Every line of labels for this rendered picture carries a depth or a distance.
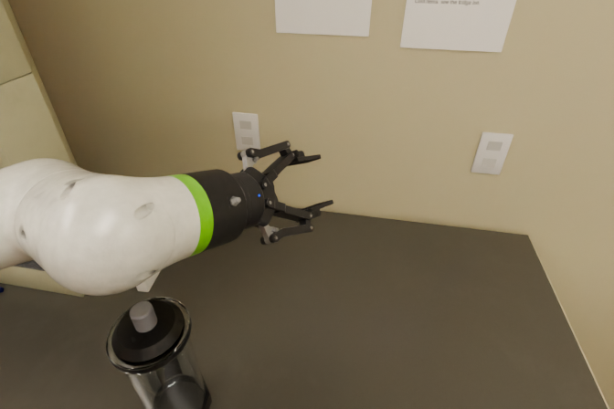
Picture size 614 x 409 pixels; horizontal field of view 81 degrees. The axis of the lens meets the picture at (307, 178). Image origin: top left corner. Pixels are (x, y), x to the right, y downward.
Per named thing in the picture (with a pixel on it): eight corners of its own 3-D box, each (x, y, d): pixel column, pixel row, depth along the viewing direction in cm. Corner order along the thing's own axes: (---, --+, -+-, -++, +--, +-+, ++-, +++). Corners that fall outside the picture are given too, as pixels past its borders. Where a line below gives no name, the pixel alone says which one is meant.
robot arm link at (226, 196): (227, 247, 37) (205, 162, 38) (164, 260, 44) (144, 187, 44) (266, 233, 42) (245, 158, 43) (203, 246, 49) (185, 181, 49)
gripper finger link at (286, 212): (267, 195, 49) (267, 205, 49) (316, 212, 58) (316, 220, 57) (247, 201, 52) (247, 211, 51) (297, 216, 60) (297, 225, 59)
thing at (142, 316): (141, 306, 55) (129, 276, 51) (197, 315, 54) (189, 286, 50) (101, 364, 47) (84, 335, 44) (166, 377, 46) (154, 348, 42)
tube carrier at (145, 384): (166, 367, 66) (135, 291, 54) (222, 378, 65) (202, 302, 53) (132, 433, 58) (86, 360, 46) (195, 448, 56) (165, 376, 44)
